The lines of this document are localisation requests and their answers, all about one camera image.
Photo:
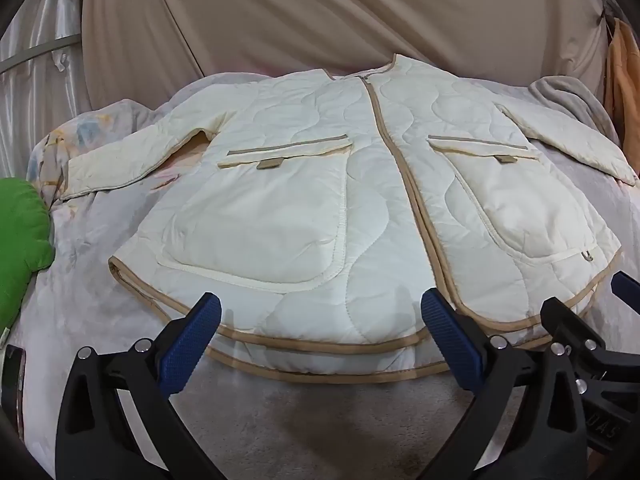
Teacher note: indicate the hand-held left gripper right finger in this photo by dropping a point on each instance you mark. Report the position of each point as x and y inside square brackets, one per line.
[450, 345]

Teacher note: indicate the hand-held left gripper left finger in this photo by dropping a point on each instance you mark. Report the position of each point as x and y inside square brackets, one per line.
[194, 345]

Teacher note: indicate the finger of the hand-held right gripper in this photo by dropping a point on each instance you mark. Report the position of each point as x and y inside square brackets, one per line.
[627, 287]
[557, 317]

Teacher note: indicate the cream quilted jacket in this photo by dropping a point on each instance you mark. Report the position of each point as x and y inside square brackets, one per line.
[300, 210]

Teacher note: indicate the grey floral blanket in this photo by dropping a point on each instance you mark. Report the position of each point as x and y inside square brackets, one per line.
[90, 285]

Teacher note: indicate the dark flat device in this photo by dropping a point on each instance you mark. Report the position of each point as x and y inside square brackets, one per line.
[11, 385]

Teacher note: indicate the grey fleece cloth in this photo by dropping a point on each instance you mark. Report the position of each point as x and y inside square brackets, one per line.
[575, 102]

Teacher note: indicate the green pillow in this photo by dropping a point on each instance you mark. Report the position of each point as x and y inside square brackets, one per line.
[20, 240]

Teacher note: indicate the orange hanging cloth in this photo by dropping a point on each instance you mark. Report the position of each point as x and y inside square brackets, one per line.
[622, 70]

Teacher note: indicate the white satin curtain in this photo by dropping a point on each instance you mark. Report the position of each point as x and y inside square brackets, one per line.
[35, 15]

